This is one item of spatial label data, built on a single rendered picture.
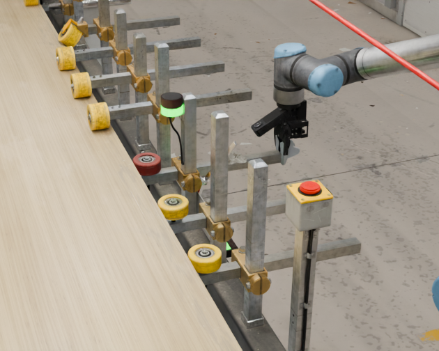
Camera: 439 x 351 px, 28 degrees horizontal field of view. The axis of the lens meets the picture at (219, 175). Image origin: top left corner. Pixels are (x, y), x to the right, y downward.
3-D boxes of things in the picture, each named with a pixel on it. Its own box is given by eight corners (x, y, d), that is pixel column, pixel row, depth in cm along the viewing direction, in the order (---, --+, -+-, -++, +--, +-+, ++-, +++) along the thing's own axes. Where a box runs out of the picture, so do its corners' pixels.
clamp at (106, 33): (107, 29, 338) (106, 17, 335) (116, 41, 327) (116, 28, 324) (92, 30, 336) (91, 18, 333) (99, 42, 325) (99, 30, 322)
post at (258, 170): (256, 324, 221) (262, 155, 197) (260, 332, 218) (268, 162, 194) (242, 326, 219) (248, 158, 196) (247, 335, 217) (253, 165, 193)
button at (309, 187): (314, 186, 173) (315, 179, 172) (323, 196, 170) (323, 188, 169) (295, 189, 172) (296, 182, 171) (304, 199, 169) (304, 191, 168)
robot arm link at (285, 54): (289, 54, 241) (266, 44, 248) (288, 95, 247) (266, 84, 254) (315, 47, 246) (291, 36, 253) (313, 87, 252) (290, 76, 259)
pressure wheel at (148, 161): (157, 183, 258) (156, 149, 252) (164, 196, 251) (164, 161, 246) (130, 188, 256) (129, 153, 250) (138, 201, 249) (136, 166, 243)
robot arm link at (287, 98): (281, 93, 248) (267, 81, 256) (280, 109, 251) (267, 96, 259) (309, 89, 251) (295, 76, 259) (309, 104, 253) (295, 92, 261)
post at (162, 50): (168, 181, 281) (165, 40, 258) (171, 186, 278) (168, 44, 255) (157, 182, 280) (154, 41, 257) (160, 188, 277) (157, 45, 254)
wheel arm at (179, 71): (221, 68, 302) (221, 58, 300) (224, 72, 299) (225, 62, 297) (78, 86, 287) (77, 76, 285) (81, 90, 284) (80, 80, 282)
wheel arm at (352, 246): (354, 248, 226) (355, 235, 224) (360, 255, 223) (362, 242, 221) (194, 281, 212) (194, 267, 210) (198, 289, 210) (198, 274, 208)
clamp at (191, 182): (187, 170, 261) (187, 154, 258) (202, 191, 250) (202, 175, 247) (169, 173, 259) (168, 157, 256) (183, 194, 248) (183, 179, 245)
